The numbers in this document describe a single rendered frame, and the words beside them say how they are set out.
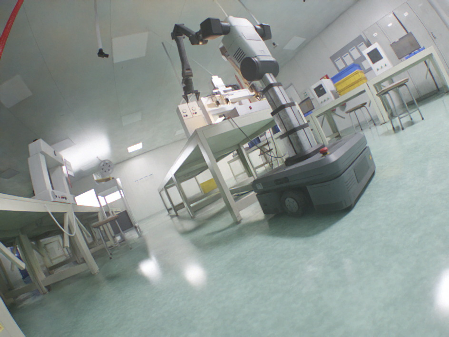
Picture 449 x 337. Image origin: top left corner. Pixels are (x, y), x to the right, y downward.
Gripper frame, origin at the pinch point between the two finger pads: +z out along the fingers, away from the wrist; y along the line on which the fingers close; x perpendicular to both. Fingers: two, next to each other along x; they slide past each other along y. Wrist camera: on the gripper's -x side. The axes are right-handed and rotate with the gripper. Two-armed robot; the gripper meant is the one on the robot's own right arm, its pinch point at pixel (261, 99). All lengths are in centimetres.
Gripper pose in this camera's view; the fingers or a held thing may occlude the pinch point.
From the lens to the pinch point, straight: 202.5
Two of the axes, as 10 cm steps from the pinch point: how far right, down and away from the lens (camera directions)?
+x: -8.2, 3.6, -4.5
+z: 4.2, 9.1, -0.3
